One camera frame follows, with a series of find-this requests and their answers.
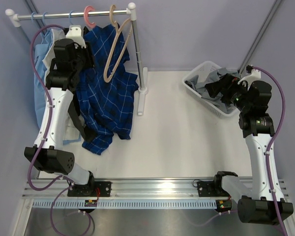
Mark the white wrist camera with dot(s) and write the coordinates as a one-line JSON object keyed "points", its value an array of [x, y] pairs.
{"points": [[76, 34], [252, 75]]}

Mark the pink plastic hanger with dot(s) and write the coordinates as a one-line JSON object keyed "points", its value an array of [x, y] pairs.
{"points": [[87, 10]]}

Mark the white shirt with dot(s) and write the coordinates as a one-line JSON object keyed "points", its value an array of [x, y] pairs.
{"points": [[56, 35]]}

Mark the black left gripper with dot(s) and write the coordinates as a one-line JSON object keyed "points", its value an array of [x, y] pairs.
{"points": [[90, 63]]}

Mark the grey shirt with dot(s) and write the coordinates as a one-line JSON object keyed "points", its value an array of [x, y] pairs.
{"points": [[213, 76]]}

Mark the white plastic basket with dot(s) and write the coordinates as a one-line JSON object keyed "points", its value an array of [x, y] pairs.
{"points": [[201, 72]]}

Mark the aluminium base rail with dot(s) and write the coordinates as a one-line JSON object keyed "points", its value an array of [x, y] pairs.
{"points": [[127, 188]]}

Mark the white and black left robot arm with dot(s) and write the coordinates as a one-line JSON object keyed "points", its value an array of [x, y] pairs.
{"points": [[47, 153]]}

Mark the beige plastic hanger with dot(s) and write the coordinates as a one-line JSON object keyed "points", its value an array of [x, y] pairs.
{"points": [[118, 30]]}

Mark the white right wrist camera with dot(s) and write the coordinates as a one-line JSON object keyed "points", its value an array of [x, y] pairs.
{"points": [[252, 75]]}

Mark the black garment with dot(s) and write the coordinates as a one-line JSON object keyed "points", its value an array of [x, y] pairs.
{"points": [[74, 112]]}

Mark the aluminium frame post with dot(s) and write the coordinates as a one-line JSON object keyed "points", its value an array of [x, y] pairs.
{"points": [[261, 32]]}

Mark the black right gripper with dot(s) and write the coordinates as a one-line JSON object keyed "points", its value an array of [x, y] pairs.
{"points": [[214, 88]]}

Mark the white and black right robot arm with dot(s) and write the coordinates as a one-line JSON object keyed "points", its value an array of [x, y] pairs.
{"points": [[264, 203]]}

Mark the light blue shirt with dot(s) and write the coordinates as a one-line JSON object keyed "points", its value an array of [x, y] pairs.
{"points": [[71, 133]]}

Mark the blue plaid shirt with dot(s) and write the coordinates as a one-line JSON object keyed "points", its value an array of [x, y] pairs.
{"points": [[107, 108]]}

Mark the white metal clothes rack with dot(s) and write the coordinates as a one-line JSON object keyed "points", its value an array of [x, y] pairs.
{"points": [[131, 11]]}

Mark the light blue cable duct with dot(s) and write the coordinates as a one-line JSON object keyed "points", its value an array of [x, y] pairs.
{"points": [[125, 204]]}

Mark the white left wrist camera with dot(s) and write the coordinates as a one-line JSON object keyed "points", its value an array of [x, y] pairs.
{"points": [[76, 34]]}

